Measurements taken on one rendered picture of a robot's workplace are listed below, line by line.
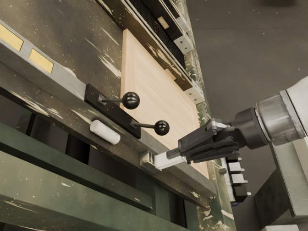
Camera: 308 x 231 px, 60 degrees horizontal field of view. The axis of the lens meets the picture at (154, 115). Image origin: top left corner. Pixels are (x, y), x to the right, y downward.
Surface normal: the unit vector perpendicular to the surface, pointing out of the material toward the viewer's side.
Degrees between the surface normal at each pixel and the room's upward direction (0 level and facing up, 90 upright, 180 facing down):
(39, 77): 90
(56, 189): 56
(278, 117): 43
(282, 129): 64
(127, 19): 90
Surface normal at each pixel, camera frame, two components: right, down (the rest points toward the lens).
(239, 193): 0.00, -0.62
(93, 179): 0.83, -0.37
